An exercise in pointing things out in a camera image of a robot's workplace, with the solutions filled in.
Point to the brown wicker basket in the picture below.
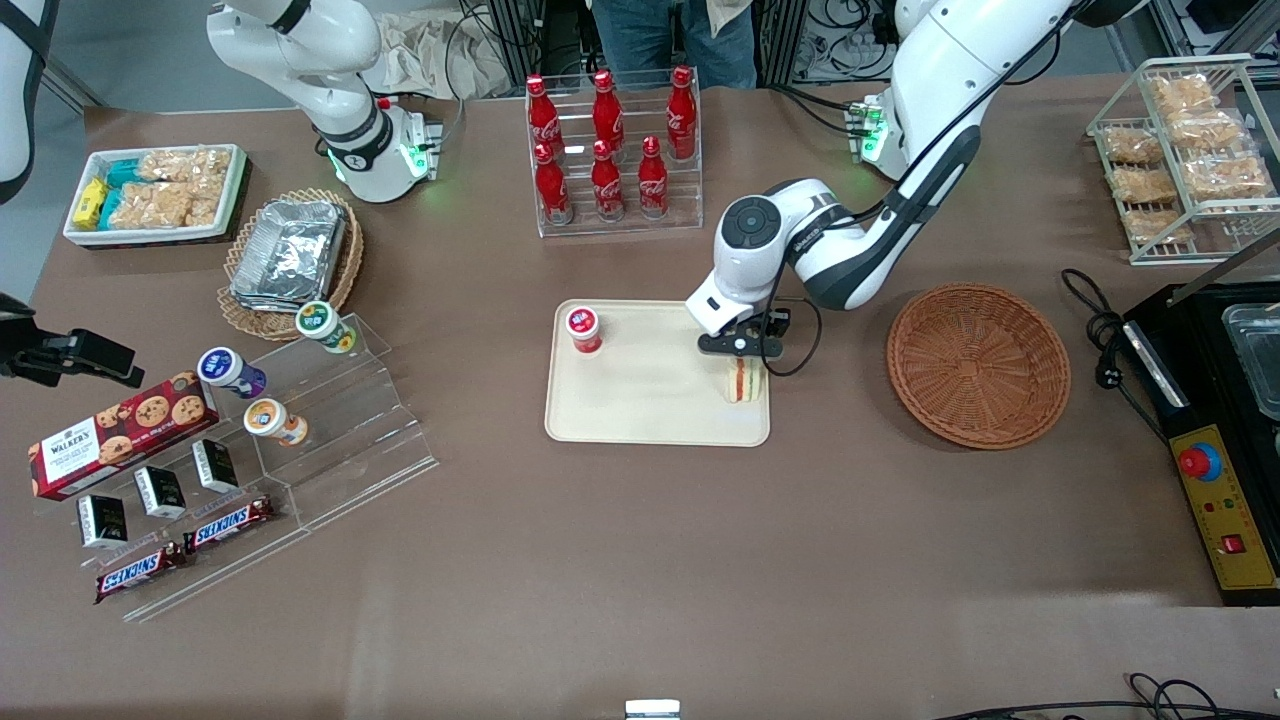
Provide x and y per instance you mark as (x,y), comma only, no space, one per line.
(978,365)

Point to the purple label gum bottle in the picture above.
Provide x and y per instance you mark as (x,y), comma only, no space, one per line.
(228,370)

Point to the black appliance yellow control panel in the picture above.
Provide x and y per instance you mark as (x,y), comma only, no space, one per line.
(1225,500)

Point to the white rectangular snack bin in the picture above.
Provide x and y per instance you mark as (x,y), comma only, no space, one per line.
(160,236)

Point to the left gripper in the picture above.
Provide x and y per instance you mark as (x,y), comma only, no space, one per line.
(771,324)

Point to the small white metal object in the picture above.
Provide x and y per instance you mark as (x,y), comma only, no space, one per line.
(652,710)

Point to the green label gum bottle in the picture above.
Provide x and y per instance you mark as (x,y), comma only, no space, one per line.
(322,325)

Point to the red Walkers cookie box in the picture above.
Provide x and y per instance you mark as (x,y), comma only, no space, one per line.
(120,435)

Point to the clear acrylic bottle rack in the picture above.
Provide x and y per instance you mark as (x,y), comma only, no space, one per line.
(690,200)

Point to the small black white box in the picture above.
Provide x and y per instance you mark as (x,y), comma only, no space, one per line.
(102,520)
(160,492)
(215,466)

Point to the yellow snack packet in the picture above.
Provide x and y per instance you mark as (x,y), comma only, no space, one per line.
(90,202)

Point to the clear bag puffed snack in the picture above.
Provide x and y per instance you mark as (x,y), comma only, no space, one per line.
(1205,130)
(1133,145)
(150,205)
(1182,93)
(1228,177)
(1160,226)
(185,165)
(1145,185)
(210,205)

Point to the clear acrylic stepped display stand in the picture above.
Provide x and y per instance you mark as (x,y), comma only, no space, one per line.
(340,440)

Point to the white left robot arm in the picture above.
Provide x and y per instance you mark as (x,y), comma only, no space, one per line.
(950,80)

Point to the beige crumpled cloth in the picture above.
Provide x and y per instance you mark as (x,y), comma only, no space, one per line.
(430,55)

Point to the teal snack packet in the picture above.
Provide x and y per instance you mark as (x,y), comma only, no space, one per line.
(125,172)
(111,207)

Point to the red lid white cup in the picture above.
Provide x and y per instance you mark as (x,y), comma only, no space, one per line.
(584,328)

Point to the triangle sandwich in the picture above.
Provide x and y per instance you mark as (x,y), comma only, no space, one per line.
(745,382)

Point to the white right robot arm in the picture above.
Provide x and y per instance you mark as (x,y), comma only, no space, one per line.
(330,60)

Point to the Snickers chocolate bar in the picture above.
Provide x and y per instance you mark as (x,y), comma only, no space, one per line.
(228,522)
(140,572)

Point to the cream plastic tray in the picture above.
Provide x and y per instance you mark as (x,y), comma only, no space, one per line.
(650,400)

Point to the stack of foil trays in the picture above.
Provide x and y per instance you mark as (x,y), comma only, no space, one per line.
(290,255)

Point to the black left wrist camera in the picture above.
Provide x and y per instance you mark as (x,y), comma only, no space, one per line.
(776,321)

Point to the orange label gum bottle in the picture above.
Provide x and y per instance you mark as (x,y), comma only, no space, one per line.
(272,421)

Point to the light wicker basket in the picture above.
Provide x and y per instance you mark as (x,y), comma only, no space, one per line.
(250,315)

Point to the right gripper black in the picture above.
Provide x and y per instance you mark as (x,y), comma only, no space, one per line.
(40,357)

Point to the red cola bottle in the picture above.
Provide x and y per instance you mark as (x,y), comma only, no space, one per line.
(552,188)
(652,180)
(543,112)
(607,182)
(682,112)
(607,108)

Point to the person in blue jeans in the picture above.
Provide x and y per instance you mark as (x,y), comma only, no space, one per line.
(660,40)

